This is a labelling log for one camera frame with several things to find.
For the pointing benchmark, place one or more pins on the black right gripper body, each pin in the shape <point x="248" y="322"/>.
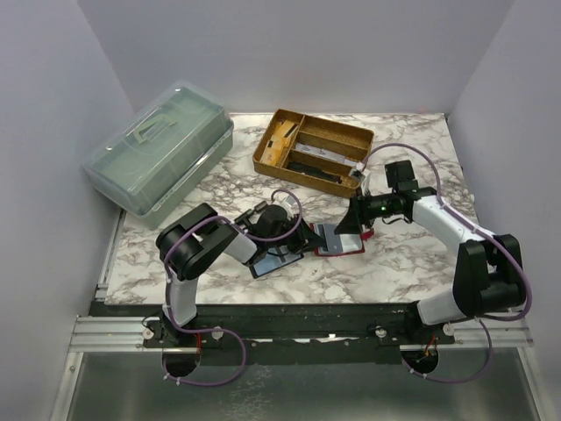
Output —
<point x="359" y="212"/>

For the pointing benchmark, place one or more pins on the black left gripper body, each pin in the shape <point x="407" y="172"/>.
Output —
<point x="301" y="238"/>

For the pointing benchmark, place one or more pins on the red leather card holder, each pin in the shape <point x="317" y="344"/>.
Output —
<point x="353" y="243"/>

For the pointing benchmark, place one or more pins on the black VIP credit card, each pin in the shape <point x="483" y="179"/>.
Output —
<point x="333" y="245"/>

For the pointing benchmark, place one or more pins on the black leather card holder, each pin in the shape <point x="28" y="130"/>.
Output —
<point x="274" y="260"/>

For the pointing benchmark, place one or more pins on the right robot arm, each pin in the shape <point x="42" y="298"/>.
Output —
<point x="488" y="275"/>

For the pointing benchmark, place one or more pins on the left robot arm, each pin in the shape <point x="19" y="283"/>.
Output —
<point x="264" y="239"/>

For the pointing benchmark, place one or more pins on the black cards in tray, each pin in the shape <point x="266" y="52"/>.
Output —
<point x="313" y="171"/>

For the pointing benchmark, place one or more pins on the white cards in tray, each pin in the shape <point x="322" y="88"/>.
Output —
<point x="322" y="153"/>

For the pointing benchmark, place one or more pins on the gold cards in tray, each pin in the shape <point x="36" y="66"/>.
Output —
<point x="278" y="142"/>

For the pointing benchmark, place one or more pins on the black T-shaped tool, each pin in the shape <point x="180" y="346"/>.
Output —
<point x="245" y="220"/>

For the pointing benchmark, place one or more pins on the woven wicker organizer tray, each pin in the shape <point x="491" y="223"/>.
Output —
<point x="351" y="141"/>

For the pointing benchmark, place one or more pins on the green plastic storage box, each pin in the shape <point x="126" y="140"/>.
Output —
<point x="160" y="155"/>

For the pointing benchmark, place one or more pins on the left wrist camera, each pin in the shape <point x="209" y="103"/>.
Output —
<point x="290" y="205"/>

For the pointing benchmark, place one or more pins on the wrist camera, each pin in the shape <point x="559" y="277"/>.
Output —
<point x="362" y="175"/>
<point x="290" y="205"/>

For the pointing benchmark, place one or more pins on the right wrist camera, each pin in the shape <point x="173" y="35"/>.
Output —
<point x="362" y="175"/>

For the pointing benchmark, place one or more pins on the black mounting base rail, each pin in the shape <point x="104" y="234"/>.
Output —
<point x="288" y="334"/>

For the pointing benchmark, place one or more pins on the aluminium extrusion rail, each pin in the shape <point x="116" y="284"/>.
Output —
<point x="109" y="335"/>

